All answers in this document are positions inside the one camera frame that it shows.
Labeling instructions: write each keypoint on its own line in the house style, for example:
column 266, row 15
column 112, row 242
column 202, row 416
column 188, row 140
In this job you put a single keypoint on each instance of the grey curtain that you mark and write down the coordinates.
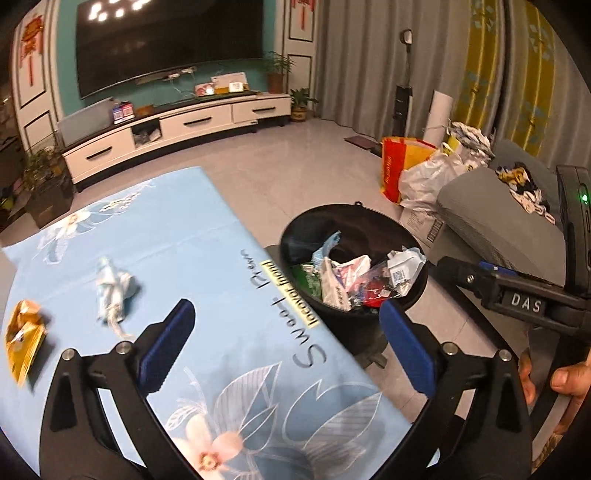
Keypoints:
column 360, row 60

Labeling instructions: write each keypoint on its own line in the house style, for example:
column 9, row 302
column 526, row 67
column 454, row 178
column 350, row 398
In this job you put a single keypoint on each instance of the red wall ornament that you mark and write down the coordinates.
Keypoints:
column 31, row 41
column 302, row 11

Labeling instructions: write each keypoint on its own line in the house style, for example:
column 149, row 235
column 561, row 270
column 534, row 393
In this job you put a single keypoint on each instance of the small purple box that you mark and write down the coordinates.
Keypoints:
column 123, row 114

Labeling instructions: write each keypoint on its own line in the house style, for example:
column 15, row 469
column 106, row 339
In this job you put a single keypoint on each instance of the black and white patterned cloth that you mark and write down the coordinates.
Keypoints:
column 471, row 138

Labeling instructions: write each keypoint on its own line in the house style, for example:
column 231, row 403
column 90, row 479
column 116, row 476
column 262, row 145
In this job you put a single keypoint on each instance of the red wrapper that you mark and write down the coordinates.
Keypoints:
column 374, row 290

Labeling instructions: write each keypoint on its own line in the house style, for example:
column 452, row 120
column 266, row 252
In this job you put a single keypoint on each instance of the small potted plant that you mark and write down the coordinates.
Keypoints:
column 299, row 113

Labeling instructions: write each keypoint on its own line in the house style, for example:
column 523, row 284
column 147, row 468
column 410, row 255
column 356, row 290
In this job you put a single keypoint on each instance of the white paper roll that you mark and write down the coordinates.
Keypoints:
column 438, row 115

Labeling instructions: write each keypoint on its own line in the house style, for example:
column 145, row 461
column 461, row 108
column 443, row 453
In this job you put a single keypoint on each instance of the person's right hand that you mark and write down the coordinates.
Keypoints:
column 575, row 381

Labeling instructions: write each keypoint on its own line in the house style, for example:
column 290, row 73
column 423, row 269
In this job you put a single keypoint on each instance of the white plastic bag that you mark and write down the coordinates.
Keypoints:
column 425, row 180

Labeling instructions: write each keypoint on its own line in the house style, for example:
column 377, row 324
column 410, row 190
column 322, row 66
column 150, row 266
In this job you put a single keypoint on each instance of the blue printed tablecloth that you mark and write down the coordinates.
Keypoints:
column 184, row 221

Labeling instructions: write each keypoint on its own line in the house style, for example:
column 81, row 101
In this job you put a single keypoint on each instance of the orange snack packet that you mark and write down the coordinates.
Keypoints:
column 23, row 341

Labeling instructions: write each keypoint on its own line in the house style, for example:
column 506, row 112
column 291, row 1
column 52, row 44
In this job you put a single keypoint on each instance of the black stool base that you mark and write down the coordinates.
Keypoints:
column 374, row 355

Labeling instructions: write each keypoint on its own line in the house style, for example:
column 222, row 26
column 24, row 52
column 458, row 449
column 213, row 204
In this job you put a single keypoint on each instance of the black trash bin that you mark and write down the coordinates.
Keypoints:
column 300, row 235

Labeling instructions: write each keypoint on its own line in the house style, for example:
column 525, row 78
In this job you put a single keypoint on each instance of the grey sofa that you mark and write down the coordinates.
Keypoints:
column 485, row 217

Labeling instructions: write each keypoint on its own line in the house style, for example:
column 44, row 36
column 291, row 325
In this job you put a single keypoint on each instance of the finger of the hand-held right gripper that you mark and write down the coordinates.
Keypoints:
column 466, row 277

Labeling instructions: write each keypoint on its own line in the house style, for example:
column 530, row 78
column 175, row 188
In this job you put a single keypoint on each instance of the black television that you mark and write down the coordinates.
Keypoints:
column 171, row 41

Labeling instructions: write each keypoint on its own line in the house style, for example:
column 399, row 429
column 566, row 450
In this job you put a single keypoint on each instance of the light blue crumpled wrapper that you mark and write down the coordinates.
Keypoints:
column 111, row 286

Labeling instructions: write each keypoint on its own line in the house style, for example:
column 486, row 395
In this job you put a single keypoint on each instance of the brown box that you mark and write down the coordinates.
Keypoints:
column 144, row 112

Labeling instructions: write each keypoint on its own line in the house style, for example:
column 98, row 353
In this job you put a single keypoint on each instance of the pile of clothes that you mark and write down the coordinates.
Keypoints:
column 517, row 177

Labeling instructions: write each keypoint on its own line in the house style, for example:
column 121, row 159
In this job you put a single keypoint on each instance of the red shopping bag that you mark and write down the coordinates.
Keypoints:
column 390, row 170

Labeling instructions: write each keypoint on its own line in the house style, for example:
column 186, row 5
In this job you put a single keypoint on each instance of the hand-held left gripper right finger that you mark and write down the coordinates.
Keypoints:
column 406, row 350

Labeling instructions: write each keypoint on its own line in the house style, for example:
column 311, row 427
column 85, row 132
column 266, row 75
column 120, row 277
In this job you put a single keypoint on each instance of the orange and white box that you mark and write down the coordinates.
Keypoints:
column 226, row 82

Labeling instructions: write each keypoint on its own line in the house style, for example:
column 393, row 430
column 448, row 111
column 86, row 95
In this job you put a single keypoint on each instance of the white printed wrapper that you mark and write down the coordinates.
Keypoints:
column 341, row 277

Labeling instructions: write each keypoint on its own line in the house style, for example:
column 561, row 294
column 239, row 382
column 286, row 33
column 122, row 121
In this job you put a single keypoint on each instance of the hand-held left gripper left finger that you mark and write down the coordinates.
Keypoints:
column 166, row 341

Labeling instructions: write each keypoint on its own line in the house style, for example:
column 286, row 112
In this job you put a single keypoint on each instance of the upright vacuum cleaner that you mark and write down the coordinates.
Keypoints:
column 400, row 108

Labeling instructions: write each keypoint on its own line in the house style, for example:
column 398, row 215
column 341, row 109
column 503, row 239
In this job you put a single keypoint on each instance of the white TV cabinet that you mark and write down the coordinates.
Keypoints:
column 203, row 117

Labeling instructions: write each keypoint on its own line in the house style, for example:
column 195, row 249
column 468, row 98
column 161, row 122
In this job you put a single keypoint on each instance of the green wrapper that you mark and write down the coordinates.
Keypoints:
column 310, row 279

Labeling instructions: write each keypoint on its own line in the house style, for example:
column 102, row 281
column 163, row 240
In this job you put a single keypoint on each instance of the cardboard box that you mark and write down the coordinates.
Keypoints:
column 422, row 224

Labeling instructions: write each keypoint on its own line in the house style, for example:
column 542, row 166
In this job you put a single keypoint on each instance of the tall potted plant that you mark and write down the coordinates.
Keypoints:
column 276, row 83

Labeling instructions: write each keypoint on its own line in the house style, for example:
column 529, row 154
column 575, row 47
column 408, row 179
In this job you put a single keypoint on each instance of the yellow patterned curtain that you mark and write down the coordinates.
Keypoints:
column 485, row 69

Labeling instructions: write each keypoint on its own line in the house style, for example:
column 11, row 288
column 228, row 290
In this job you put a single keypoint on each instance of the bushy potted plant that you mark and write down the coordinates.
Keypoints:
column 48, row 198

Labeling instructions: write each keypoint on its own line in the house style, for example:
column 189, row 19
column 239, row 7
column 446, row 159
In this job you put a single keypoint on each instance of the blue plastic wrapper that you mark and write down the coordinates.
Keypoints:
column 325, row 249

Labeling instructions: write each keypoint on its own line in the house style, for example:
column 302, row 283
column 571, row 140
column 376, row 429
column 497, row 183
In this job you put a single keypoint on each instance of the dark floor mat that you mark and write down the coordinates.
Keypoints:
column 362, row 141

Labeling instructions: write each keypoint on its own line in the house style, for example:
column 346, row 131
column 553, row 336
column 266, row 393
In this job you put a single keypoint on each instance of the pink packet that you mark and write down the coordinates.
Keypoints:
column 205, row 91

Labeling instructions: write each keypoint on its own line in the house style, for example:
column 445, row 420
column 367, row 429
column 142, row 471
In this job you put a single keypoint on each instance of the white panel heater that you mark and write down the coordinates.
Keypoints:
column 85, row 121

